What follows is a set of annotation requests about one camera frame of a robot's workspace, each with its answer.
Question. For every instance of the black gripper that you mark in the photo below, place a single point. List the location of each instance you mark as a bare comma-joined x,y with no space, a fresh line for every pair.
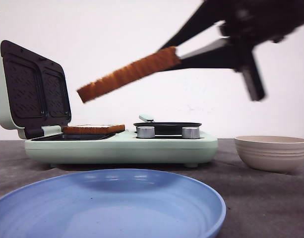
247,22

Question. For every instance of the white bread slice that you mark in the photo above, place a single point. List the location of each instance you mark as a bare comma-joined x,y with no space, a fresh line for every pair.
94,129
159,61

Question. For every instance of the beige ribbed bowl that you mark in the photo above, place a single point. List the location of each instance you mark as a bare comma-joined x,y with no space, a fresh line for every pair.
270,153

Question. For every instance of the mint green sandwich maker lid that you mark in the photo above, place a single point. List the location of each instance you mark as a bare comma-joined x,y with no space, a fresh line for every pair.
33,93

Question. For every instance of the right silver control knob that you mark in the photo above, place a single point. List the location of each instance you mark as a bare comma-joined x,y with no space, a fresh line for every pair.
190,132

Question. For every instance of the silver control knob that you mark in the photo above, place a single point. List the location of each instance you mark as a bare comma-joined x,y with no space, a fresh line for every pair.
190,132
145,132

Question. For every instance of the left silver control knob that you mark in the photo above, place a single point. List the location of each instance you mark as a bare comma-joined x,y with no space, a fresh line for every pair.
145,132

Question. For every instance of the mint green sandwich maker base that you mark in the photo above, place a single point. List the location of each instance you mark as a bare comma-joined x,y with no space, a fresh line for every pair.
123,148

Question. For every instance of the blue round plate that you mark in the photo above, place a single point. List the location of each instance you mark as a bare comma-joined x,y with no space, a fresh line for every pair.
115,203

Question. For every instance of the black frying pan green handle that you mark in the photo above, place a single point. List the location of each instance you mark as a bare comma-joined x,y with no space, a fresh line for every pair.
164,128

